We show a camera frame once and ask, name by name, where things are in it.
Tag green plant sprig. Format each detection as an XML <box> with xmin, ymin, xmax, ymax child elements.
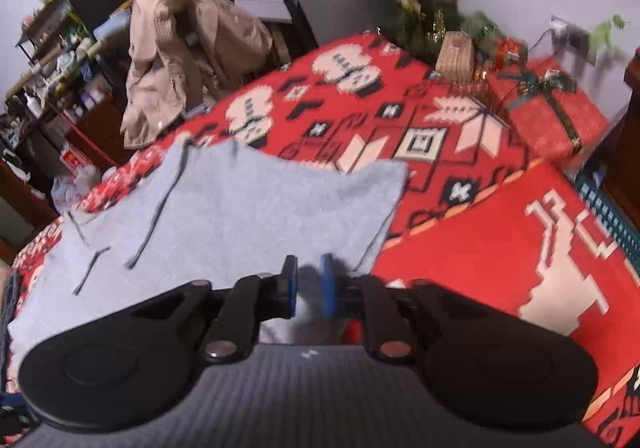
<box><xmin>590</xmin><ymin>14</ymin><xmax>631</xmax><ymax>46</ymax></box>

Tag grey knit sweater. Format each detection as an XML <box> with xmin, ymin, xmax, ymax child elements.
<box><xmin>7</xmin><ymin>138</ymin><xmax>411</xmax><ymax>359</ymax></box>

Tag green gift box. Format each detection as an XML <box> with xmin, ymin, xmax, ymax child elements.
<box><xmin>460</xmin><ymin>12</ymin><xmax>506</xmax><ymax>58</ymax></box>

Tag wooden bedside cabinet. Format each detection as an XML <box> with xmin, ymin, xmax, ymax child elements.
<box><xmin>600</xmin><ymin>48</ymin><xmax>640</xmax><ymax>229</ymax></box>

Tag white plastic bag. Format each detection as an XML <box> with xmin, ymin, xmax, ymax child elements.
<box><xmin>52</xmin><ymin>165</ymin><xmax>103</xmax><ymax>216</ymax></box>

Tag small red gift box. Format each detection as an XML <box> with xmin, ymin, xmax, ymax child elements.
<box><xmin>495</xmin><ymin>36</ymin><xmax>528</xmax><ymax>68</ymax></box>

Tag light blue pouch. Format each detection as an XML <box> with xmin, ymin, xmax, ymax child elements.
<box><xmin>92</xmin><ymin>10</ymin><xmax>132</xmax><ymax>41</ymax></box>

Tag beige patterned gift box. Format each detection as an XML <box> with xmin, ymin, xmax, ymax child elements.
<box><xmin>435</xmin><ymin>31</ymin><xmax>475</xmax><ymax>83</ymax></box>

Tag large red gift box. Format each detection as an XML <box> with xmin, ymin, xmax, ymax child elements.
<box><xmin>487</xmin><ymin>56</ymin><xmax>611</xmax><ymax>161</ymax></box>

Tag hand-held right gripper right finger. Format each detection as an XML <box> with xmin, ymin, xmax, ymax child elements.
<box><xmin>320</xmin><ymin>253</ymin><xmax>493</xmax><ymax>361</ymax></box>

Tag wall power socket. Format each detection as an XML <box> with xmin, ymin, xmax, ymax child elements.
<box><xmin>550</xmin><ymin>15</ymin><xmax>598</xmax><ymax>66</ymax></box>

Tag red broom stick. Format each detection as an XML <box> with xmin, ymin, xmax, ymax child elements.
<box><xmin>50</xmin><ymin>108</ymin><xmax>131</xmax><ymax>169</ymax></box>

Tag teal plastic basket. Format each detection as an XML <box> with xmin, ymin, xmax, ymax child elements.
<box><xmin>575</xmin><ymin>173</ymin><xmax>640</xmax><ymax>273</ymax></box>

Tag beige jacket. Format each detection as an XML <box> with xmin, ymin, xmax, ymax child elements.
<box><xmin>121</xmin><ymin>0</ymin><xmax>273</xmax><ymax>151</ymax></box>

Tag white flat box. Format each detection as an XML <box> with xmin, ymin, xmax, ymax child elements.
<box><xmin>234</xmin><ymin>0</ymin><xmax>293</xmax><ymax>23</ymax></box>

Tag black desk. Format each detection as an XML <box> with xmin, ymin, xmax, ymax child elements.
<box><xmin>55</xmin><ymin>0</ymin><xmax>321</xmax><ymax>93</ymax></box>

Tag red patterned blanket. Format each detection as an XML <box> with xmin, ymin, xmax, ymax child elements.
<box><xmin>10</xmin><ymin>30</ymin><xmax>640</xmax><ymax>448</ymax></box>

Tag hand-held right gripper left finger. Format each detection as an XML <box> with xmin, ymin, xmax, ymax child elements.
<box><xmin>129</xmin><ymin>255</ymin><xmax>300</xmax><ymax>363</ymax></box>

